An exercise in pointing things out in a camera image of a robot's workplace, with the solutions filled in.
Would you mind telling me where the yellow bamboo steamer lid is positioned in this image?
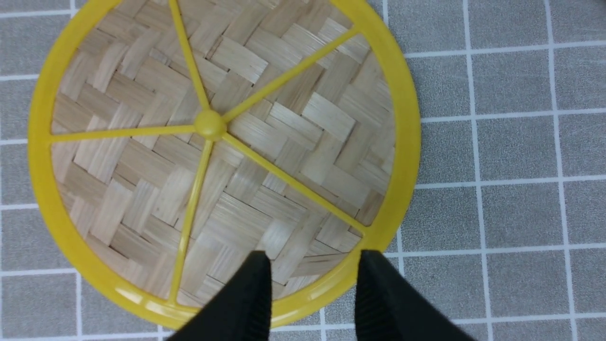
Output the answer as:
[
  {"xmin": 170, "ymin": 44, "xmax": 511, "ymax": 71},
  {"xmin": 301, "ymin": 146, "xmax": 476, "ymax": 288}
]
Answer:
[{"xmin": 28, "ymin": 0, "xmax": 421, "ymax": 329}]

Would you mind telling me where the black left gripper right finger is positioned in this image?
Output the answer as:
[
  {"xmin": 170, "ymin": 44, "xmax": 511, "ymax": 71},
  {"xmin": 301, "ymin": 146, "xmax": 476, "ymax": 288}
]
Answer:
[{"xmin": 355, "ymin": 250, "xmax": 473, "ymax": 341}]

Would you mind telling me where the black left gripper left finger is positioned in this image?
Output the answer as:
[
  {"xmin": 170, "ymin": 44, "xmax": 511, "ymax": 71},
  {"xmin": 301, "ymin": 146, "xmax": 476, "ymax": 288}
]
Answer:
[{"xmin": 168, "ymin": 251, "xmax": 272, "ymax": 341}]

